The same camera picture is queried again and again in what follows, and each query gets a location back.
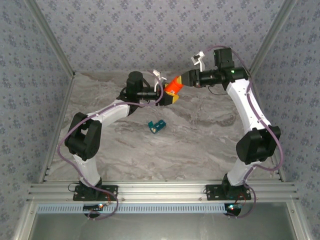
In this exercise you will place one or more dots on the orange bottle cap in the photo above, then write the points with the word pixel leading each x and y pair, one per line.
pixel 180 85

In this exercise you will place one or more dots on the orange pill bottle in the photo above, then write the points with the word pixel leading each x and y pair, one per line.
pixel 171 88

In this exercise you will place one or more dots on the teal pill organizer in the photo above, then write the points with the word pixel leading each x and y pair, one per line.
pixel 160 124

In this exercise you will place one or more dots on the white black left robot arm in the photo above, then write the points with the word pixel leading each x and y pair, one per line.
pixel 112 112

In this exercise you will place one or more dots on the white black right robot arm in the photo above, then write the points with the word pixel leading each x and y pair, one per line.
pixel 245 105

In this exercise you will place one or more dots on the small circuit board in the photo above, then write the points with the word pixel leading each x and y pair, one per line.
pixel 93 207
pixel 235 207

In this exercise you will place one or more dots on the aluminium frame post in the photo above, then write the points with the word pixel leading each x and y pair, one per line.
pixel 53 37
pixel 270 37

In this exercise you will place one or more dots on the aluminium side rail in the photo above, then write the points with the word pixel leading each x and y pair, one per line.
pixel 62 112
pixel 279 175

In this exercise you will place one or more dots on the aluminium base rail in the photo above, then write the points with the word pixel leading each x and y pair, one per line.
pixel 162 191

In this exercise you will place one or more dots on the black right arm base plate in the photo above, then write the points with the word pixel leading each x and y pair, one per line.
pixel 212 192

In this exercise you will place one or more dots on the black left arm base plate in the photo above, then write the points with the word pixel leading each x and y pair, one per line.
pixel 111 191

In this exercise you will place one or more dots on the aluminium frame strut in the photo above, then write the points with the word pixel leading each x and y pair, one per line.
pixel 25 222
pixel 300 222

